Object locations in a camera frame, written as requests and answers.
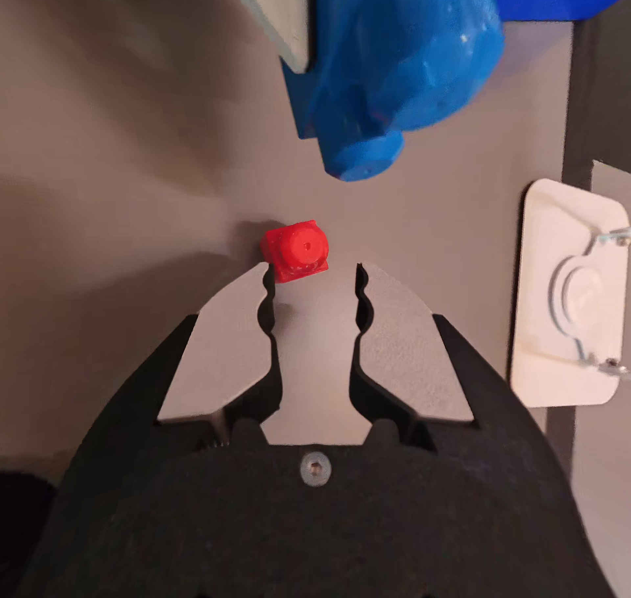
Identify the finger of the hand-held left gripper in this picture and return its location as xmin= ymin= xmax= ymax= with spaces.
xmin=224 ymin=0 xmax=312 ymax=75

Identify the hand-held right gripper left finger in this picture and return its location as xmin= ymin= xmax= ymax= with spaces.
xmin=157 ymin=263 xmax=283 ymax=426

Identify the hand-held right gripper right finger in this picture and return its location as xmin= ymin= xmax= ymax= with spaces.
xmin=349 ymin=262 xmax=476 ymax=443

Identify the blue two-stud mega block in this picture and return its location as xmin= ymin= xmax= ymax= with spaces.
xmin=281 ymin=0 xmax=506 ymax=183

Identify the red one-stud mega block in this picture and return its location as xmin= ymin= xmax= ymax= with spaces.
xmin=260 ymin=219 xmax=330 ymax=284

